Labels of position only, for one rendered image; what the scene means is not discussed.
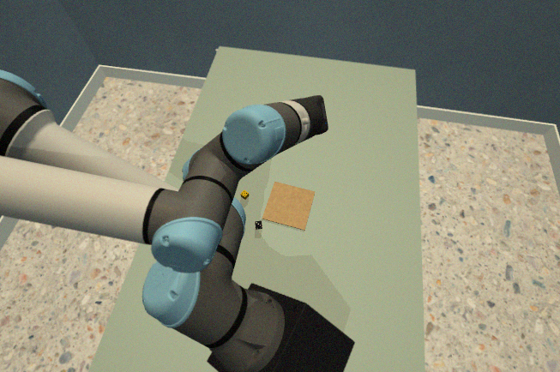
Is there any tan mat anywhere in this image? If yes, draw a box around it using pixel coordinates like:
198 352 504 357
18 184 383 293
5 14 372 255
262 182 315 230

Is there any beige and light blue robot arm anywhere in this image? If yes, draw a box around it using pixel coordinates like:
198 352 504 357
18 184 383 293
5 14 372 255
0 70 302 372

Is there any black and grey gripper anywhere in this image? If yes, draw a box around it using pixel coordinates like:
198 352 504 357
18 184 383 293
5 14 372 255
281 95 328 146

